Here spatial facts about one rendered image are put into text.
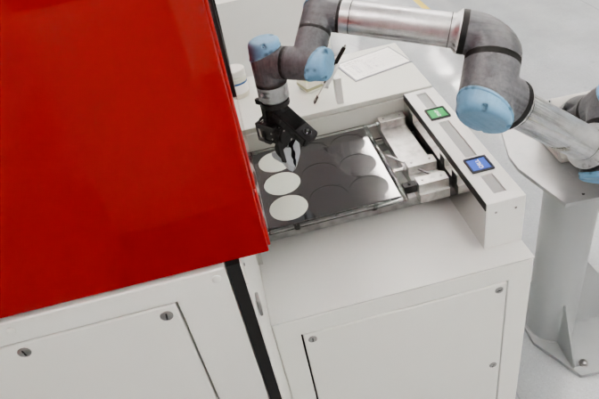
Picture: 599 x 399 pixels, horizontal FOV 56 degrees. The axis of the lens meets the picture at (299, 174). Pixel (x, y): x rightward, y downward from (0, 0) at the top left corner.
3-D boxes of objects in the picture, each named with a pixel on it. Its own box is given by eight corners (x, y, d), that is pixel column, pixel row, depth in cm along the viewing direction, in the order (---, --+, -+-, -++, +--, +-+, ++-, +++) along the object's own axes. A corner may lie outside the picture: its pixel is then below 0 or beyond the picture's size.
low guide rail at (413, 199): (265, 242, 148) (262, 234, 146) (263, 238, 150) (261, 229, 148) (447, 197, 151) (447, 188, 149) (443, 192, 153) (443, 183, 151)
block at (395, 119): (381, 130, 171) (380, 122, 169) (377, 125, 173) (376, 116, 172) (406, 124, 171) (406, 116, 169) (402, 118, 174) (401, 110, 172)
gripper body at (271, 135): (277, 127, 148) (268, 87, 141) (303, 135, 143) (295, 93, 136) (258, 142, 144) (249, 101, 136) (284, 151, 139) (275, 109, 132)
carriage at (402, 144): (421, 204, 146) (420, 195, 144) (378, 133, 175) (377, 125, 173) (450, 196, 146) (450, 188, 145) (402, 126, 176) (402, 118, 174)
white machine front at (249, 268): (274, 409, 110) (225, 266, 86) (233, 173, 175) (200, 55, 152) (289, 404, 110) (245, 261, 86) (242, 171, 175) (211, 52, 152)
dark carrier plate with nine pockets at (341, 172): (268, 231, 140) (267, 229, 140) (251, 156, 168) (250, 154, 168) (401, 198, 142) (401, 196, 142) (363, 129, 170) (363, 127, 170)
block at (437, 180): (419, 193, 145) (419, 184, 143) (414, 185, 148) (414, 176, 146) (448, 186, 145) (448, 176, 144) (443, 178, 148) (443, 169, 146)
